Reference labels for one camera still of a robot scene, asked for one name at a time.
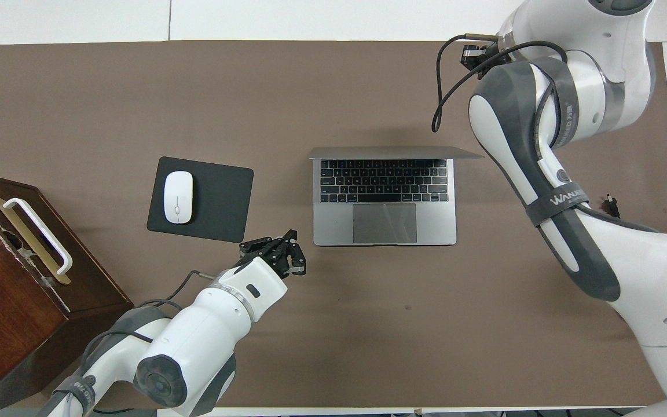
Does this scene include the brass handle plate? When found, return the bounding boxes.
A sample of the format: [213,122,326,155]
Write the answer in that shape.
[0,197,72,286]

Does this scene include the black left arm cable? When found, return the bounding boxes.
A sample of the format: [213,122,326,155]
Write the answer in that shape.
[79,269,218,371]

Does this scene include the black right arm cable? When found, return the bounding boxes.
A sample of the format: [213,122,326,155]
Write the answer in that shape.
[432,34,569,134]

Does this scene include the silver grey laptop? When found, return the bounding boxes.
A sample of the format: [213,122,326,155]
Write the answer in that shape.
[309,146,485,247]

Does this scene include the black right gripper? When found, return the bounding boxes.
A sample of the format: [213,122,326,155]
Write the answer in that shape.
[460,44,499,75]

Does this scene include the white box handle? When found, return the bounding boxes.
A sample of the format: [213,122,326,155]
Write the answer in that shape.
[2,197,74,275]

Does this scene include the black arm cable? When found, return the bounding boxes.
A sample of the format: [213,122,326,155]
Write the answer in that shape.
[432,34,569,134]
[79,269,218,371]

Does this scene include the white computer mouse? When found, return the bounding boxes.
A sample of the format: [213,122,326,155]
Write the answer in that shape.
[163,171,194,224]

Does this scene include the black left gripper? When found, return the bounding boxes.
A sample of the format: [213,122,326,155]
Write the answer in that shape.
[240,230,307,279]

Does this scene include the dark brown wooden box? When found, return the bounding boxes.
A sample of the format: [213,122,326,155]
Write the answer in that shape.
[0,169,134,416]

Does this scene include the black mouse pad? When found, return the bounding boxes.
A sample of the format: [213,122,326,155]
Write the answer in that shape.
[146,156,254,244]

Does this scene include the brown table mat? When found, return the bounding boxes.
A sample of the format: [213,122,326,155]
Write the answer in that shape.
[0,41,667,409]

